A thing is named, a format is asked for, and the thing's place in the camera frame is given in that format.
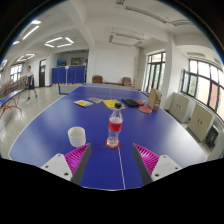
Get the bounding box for blue red-legged table tennis table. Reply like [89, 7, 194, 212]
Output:
[0, 88, 26, 121]

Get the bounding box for tall dark-framed window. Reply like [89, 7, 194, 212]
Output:
[143, 51, 167, 94]

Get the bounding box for grey notebook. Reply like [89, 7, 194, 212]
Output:
[85, 96, 104, 104]

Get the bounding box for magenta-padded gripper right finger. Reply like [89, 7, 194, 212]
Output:
[131, 143, 183, 186]

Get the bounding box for brown cardboard box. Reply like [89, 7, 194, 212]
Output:
[147, 87, 163, 112]

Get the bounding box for person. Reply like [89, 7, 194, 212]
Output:
[25, 65, 39, 102]

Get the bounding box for black paddle case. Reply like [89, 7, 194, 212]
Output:
[121, 98, 141, 108]

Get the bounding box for white cabinet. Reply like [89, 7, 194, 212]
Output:
[186, 103, 215, 143]
[168, 92, 193, 124]

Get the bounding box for white cup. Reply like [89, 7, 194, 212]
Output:
[67, 126, 87, 148]

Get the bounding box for clear red-labelled drink bottle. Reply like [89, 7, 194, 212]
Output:
[105, 102, 124, 149]

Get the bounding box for ceiling air conditioner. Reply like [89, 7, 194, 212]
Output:
[108, 30, 146, 48]

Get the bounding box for dark door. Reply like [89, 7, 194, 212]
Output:
[38, 58, 48, 88]

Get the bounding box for black bin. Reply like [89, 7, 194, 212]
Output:
[204, 123, 221, 149]

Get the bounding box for blue partition wall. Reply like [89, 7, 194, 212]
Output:
[50, 64, 87, 85]

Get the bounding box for ceiling light group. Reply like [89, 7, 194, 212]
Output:
[0, 19, 75, 73]

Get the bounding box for large dark-framed window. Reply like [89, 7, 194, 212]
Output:
[181, 58, 224, 121]

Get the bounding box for yellow and blue book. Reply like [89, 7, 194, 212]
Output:
[73, 99, 95, 108]

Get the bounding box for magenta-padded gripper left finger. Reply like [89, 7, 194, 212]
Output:
[40, 142, 93, 186]

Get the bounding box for brown armchair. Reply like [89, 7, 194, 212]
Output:
[121, 76, 134, 88]
[91, 75, 104, 84]

